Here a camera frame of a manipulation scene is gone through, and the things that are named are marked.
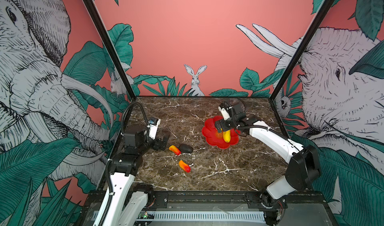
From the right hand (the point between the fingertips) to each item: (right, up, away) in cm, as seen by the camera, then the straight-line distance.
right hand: (219, 120), depth 85 cm
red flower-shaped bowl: (-1, -13, +13) cm, 18 cm away
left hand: (-31, -4, -13) cm, 34 cm away
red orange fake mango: (-26, -18, +4) cm, 32 cm away
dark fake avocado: (-20, -17, +3) cm, 26 cm away
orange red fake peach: (-20, -26, -3) cm, 33 cm away
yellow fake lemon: (+2, -11, +13) cm, 17 cm away
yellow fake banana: (+6, -10, +8) cm, 15 cm away
